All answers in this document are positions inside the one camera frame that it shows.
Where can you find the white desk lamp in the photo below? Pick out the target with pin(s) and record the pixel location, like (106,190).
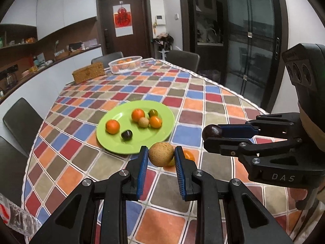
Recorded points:
(56,43)

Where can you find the red and white door poster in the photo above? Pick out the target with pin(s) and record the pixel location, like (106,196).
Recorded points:
(123,20)

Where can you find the orange snack packet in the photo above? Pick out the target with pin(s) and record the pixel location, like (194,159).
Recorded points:
(31,40)

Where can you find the wooden wall shelf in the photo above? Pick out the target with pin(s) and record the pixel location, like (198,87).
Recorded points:
(17,44)

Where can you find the dark leather chair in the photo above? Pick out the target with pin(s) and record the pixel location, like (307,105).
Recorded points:
(108,57)
(182,59)
(22,122)
(10,167)

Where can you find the tan round fruit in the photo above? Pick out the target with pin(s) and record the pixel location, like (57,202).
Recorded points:
(143,122)
(161,154)

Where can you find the white intercom panel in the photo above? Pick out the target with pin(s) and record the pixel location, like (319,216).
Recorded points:
(159,20)

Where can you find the glass kettle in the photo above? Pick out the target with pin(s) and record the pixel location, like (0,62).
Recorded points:
(10,79)

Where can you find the white sideboard with dark top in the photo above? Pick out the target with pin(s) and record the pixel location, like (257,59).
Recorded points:
(45,81)

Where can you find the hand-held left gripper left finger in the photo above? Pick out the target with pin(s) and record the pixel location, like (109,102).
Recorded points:
(142,172)

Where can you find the person's right hand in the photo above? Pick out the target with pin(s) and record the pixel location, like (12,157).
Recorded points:
(313,127)

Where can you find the white wall cabinet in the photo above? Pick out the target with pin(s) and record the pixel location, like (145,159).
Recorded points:
(63,10)

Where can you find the orange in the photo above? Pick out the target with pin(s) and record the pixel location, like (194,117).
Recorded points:
(112,126)
(138,114)
(155,121)
(189,155)

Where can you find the wicker box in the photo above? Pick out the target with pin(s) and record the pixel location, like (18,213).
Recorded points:
(88,72)

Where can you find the green plate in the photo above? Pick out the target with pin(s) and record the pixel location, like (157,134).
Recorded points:
(111,142)

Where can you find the dark purple round fruit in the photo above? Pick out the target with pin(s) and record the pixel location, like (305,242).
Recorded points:
(212,131)
(126,135)

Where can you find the glass sliding door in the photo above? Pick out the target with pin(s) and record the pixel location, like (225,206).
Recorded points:
(254,56)

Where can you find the green mandarin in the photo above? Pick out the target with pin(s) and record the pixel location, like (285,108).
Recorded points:
(153,112)
(170,164)

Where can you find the clear plastic bag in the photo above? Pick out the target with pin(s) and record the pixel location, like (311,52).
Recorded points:
(15,216)

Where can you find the dark brown door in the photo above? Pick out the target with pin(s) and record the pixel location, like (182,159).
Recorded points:
(142,17)

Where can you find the pile of bags and coats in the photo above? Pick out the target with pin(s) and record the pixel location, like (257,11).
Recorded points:
(163,38)

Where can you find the heap of small oranges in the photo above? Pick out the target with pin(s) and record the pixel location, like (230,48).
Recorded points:
(121,62)

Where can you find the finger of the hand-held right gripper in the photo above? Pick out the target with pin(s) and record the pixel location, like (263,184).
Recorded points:
(228,147)
(237,131)

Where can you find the checkered colourful tablecloth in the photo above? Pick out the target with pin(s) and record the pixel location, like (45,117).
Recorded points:
(203,101)

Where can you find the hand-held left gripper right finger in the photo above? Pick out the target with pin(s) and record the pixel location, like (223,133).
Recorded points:
(179,172)

